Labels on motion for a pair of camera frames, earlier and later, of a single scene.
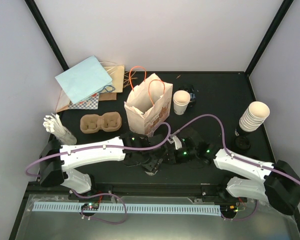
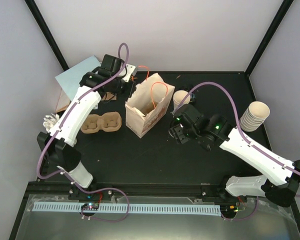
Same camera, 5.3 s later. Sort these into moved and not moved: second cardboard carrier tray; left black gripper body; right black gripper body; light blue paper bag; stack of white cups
Moved: left black gripper body; right black gripper body
Not moved: stack of white cups; light blue paper bag; second cardboard carrier tray
